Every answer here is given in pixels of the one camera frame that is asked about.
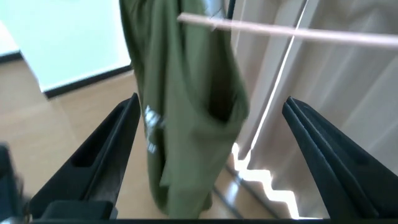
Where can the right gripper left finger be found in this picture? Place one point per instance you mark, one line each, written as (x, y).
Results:
(93, 168)

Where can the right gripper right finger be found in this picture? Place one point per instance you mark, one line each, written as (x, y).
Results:
(342, 168)

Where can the green long-sleeved shirt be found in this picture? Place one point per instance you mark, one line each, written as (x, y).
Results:
(180, 93)

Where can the pink clothes hanger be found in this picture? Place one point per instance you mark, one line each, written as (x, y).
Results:
(311, 33)

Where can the beige curtain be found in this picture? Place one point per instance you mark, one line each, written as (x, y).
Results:
(342, 77)

